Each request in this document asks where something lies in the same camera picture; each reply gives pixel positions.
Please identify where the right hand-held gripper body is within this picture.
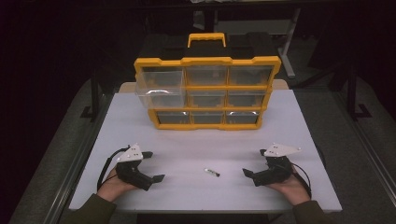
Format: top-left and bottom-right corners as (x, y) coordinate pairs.
(253, 143), (303, 188)

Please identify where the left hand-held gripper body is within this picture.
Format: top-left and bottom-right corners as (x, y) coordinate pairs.
(115, 143), (154, 191)

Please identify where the person's right hand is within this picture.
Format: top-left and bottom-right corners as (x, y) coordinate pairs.
(266, 166), (310, 206)

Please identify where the person's left hand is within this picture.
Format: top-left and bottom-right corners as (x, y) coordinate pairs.
(96, 167), (139, 203)

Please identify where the small white black tube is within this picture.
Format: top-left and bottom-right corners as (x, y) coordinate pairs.
(204, 167), (221, 178)

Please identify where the set of clear drawers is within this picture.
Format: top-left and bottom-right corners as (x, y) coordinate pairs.
(156, 65), (275, 125)

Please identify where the clear plastic organizer drawer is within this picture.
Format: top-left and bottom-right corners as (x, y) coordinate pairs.
(134, 68), (187, 110)

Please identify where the yellow black organizer case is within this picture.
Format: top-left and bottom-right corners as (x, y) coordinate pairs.
(134, 32), (282, 131)

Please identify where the black metal stand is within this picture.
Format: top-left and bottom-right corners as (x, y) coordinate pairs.
(79, 69), (102, 123)
(346, 66), (374, 121)

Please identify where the white metal desk leg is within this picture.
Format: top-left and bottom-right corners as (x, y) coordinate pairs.
(277, 7), (303, 79)

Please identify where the black cable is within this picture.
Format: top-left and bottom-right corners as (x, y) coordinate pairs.
(291, 161), (313, 200)
(96, 145), (131, 191)

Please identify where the aluminium frame rail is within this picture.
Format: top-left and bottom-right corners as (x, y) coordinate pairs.
(331, 90), (396, 200)
(50, 92), (115, 224)

